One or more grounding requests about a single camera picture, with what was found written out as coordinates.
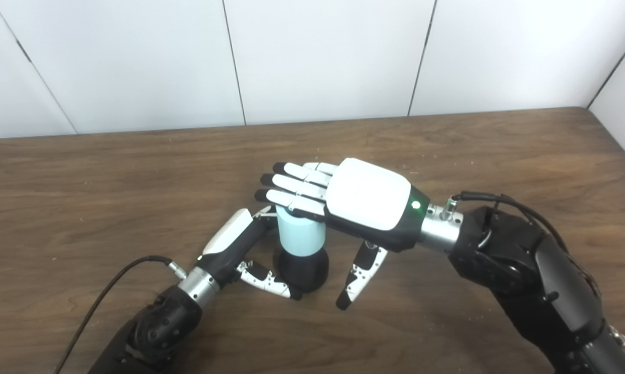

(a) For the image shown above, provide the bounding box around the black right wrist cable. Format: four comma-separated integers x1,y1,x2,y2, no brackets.
445,191,625,346

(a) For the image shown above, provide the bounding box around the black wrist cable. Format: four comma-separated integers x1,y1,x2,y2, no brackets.
445,191,625,346
54,255,187,374

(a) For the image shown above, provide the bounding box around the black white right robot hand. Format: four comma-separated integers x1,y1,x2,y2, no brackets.
254,158,431,311

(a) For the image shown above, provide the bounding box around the light-blue hose piece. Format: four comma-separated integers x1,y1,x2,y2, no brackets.
276,206,327,257

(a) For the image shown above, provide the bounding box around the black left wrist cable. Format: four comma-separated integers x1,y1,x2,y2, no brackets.
54,255,187,374

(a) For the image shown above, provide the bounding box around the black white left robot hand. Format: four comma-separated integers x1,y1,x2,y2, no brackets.
196,205,303,301

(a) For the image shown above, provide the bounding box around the black flared nozzle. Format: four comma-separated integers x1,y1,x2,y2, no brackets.
273,247,329,294

